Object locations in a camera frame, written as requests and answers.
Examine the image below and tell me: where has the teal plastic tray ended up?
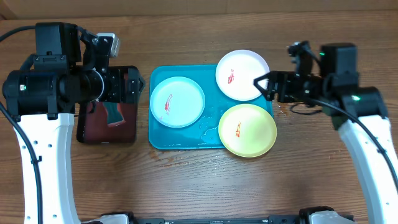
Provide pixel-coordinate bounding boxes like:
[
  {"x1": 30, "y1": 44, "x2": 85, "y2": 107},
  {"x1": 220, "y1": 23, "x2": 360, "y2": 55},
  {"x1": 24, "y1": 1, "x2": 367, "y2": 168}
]
[{"x1": 148, "y1": 64, "x2": 274, "y2": 151}]

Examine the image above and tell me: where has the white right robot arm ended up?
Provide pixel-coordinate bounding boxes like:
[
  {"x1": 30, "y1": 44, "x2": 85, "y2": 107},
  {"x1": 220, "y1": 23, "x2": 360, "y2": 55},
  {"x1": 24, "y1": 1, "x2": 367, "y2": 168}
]
[{"x1": 253, "y1": 41, "x2": 397, "y2": 223}]

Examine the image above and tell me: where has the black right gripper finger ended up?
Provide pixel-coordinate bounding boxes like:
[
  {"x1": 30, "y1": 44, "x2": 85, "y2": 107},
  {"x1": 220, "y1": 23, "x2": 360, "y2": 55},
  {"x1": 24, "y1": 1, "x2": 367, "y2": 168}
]
[
  {"x1": 253, "y1": 77, "x2": 275, "y2": 101},
  {"x1": 254, "y1": 71, "x2": 279, "y2": 83}
]

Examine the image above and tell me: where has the light blue plate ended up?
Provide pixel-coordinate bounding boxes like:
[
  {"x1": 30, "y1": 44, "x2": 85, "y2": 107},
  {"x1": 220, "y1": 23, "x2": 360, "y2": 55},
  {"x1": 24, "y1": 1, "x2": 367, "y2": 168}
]
[{"x1": 150, "y1": 77, "x2": 205, "y2": 128}]

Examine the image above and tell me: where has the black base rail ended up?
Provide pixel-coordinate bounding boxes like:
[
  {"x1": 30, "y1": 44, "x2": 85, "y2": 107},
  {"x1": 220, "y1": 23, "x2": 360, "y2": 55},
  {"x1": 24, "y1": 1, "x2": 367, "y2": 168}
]
[{"x1": 80, "y1": 205, "x2": 355, "y2": 224}]

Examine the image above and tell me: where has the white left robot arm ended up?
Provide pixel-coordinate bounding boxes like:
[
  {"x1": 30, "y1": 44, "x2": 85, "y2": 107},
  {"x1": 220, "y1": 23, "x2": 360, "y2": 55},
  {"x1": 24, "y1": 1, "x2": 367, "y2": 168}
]
[{"x1": 1, "y1": 22, "x2": 146, "y2": 223}]

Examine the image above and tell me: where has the black rectangular tray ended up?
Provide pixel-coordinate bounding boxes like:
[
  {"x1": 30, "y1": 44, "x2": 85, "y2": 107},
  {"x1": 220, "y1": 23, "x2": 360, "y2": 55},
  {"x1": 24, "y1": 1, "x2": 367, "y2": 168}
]
[{"x1": 76, "y1": 68, "x2": 138, "y2": 144}]

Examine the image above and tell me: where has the white plate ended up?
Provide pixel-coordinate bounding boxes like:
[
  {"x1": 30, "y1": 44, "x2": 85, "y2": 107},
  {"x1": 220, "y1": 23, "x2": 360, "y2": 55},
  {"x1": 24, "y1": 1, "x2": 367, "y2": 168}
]
[{"x1": 215, "y1": 50, "x2": 270, "y2": 101}]

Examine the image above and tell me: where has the yellow plate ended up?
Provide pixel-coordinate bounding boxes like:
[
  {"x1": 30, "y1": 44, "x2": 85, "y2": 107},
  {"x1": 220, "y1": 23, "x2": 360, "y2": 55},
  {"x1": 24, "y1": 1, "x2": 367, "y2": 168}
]
[{"x1": 218, "y1": 104, "x2": 277, "y2": 158}]

